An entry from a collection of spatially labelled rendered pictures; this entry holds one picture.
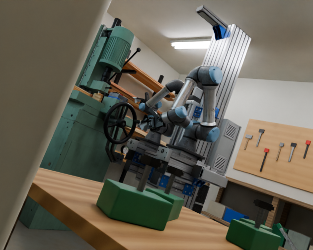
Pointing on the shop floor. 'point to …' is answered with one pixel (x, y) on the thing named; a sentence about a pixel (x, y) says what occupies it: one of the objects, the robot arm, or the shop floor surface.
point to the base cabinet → (69, 166)
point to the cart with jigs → (141, 215)
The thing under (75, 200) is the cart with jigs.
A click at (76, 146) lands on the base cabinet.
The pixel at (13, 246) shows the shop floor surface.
